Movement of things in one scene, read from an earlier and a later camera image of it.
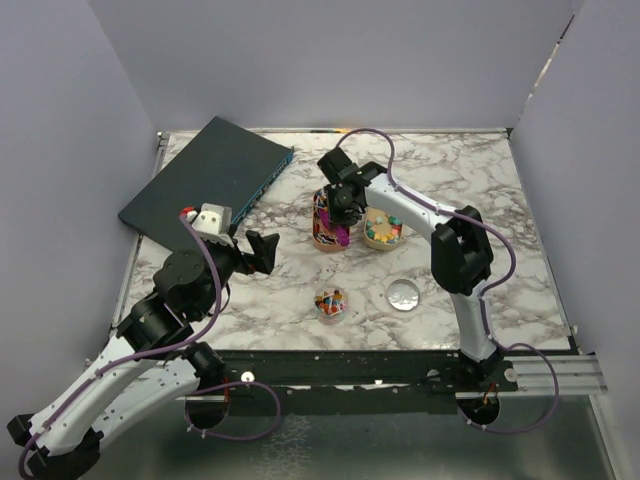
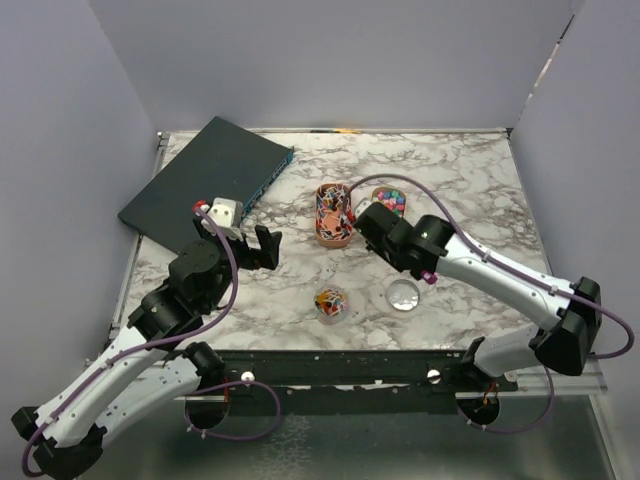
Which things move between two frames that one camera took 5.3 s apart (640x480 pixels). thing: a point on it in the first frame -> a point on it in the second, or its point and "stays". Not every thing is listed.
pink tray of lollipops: [327, 236] stays
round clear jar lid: [403, 295] stays
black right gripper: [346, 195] -> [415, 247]
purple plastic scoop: [342, 233] -> [430, 277]
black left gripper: [264, 253] stays
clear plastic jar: [331, 304] stays
